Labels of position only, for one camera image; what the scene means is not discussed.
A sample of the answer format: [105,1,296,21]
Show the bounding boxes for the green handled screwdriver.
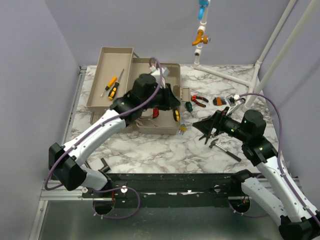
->
[185,101,194,117]

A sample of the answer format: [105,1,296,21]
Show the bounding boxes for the orange black pliers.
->
[190,94,209,108]

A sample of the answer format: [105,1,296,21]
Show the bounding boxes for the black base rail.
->
[51,171,292,208]

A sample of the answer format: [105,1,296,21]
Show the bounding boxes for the white PVC pipe frame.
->
[193,0,320,112]

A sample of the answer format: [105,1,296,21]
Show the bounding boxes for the small claw hammer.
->
[209,138,242,162]

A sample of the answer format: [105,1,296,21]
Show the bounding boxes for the silver combination wrench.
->
[227,98,246,115]

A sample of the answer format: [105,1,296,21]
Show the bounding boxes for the black yellow screwdriver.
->
[108,69,124,100]
[173,108,180,122]

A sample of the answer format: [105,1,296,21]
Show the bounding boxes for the black T-handle bolt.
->
[85,157,111,173]

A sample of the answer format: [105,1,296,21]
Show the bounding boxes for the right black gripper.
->
[193,106,250,143]

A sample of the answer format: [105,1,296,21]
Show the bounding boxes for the beige plastic tool box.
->
[86,47,191,135]

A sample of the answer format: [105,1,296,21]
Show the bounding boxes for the red folding knife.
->
[152,107,160,119]

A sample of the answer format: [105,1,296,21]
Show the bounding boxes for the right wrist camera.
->
[225,94,241,107]

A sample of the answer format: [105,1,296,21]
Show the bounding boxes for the orange brass tap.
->
[191,29,211,46]

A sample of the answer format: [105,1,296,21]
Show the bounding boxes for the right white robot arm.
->
[192,109,320,240]

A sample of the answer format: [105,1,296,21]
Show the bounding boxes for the small black pliers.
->
[198,134,214,145]

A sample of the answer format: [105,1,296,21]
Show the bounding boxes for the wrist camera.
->
[225,94,241,107]
[150,65,170,88]

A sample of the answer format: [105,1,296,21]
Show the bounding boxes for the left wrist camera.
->
[150,65,170,88]

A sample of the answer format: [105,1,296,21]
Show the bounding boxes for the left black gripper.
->
[141,83,180,111]

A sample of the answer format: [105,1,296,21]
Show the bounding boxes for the aluminium extrusion rail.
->
[40,186,83,201]

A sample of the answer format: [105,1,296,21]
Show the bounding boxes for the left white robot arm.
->
[48,73,181,198]

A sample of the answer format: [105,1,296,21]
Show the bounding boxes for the yellow hex key set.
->
[178,124,187,135]

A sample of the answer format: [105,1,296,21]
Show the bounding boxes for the hex key set orange holder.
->
[212,97,227,106]

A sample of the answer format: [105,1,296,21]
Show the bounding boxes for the blue pipe valve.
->
[198,0,210,20]

